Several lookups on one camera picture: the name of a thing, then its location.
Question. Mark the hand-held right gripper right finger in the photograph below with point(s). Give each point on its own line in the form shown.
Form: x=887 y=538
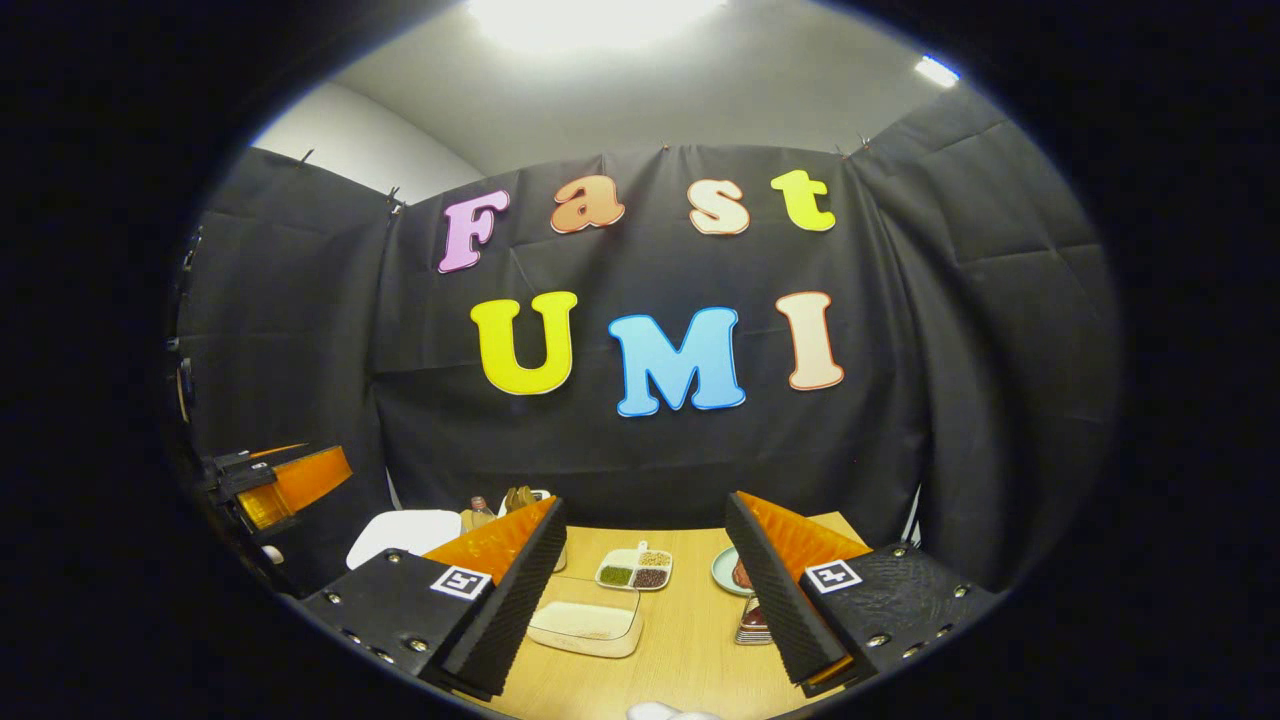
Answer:
x=780 y=600

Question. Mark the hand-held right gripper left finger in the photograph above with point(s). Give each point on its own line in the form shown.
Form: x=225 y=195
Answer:
x=520 y=590

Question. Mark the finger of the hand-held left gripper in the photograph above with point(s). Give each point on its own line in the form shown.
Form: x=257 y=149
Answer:
x=280 y=450
x=300 y=480

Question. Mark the dark brown wooden spoon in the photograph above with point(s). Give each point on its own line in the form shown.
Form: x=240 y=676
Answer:
x=755 y=617

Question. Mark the clear box of rice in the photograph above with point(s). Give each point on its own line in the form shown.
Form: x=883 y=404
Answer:
x=585 y=620

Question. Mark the white rice cooker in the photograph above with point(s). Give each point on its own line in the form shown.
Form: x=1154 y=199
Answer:
x=405 y=535

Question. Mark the red meat slice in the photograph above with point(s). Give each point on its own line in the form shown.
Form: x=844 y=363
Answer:
x=742 y=574

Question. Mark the pale green plate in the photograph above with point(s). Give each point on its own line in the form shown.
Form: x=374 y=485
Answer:
x=722 y=572

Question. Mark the clear bottle with red label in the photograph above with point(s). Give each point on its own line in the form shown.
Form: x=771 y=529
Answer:
x=481 y=515

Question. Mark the brown toast slice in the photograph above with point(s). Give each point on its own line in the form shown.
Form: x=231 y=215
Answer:
x=513 y=500
x=528 y=497

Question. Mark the white toaster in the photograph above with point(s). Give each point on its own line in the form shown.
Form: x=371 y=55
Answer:
x=545 y=497

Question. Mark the white divided dish of beans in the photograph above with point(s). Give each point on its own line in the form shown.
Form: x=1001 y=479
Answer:
x=634 y=568

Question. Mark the large ceiling light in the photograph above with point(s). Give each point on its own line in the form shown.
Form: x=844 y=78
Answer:
x=590 y=15

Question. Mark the small ceiling light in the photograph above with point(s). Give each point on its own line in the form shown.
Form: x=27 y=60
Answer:
x=935 y=70

